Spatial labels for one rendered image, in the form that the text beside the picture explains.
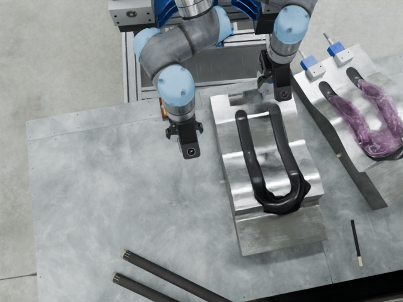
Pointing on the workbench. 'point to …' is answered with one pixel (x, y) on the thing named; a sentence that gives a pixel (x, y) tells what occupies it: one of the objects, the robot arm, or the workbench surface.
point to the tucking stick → (356, 243)
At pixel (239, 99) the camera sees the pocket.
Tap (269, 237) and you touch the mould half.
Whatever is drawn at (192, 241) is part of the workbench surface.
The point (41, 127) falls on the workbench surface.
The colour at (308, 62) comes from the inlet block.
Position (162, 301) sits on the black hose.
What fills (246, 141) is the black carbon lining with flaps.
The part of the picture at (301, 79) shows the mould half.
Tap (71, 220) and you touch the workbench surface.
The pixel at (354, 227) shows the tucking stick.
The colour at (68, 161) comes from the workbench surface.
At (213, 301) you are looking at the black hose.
